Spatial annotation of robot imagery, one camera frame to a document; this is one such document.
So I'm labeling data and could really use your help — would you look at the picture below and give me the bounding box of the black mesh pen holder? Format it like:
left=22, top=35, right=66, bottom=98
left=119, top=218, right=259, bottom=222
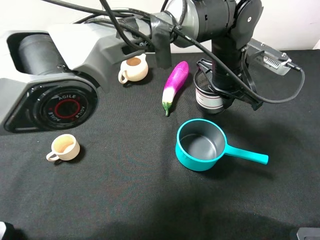
left=193, top=69, right=225, bottom=114

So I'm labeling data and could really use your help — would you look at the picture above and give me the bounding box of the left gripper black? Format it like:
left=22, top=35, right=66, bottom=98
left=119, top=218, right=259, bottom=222
left=197, top=37, right=263, bottom=111

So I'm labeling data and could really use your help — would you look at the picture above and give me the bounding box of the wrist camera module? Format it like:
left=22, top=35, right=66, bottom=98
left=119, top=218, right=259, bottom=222
left=247, top=38, right=292, bottom=76

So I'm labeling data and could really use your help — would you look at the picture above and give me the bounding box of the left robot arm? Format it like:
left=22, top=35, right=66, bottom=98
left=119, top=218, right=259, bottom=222
left=0, top=0, right=263, bottom=136

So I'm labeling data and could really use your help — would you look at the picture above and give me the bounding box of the black table cloth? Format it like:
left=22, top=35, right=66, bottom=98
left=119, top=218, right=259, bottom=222
left=0, top=50, right=320, bottom=240

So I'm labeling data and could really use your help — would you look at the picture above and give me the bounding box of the cream ceramic cup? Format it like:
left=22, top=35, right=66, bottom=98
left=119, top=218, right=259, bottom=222
left=46, top=134, right=81, bottom=162

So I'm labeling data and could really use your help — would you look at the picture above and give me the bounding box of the cream ceramic teapot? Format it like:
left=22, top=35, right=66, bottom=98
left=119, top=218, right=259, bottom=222
left=118, top=53, right=149, bottom=84

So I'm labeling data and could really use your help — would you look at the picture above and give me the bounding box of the black camera cable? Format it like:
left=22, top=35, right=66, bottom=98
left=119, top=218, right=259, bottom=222
left=42, top=0, right=306, bottom=104

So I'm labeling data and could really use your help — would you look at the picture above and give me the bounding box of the purple toy eggplant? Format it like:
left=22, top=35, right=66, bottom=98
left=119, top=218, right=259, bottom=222
left=161, top=61, right=189, bottom=117

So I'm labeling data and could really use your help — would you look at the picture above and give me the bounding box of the teal saucepan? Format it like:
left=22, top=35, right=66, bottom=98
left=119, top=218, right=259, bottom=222
left=175, top=118, right=269, bottom=172

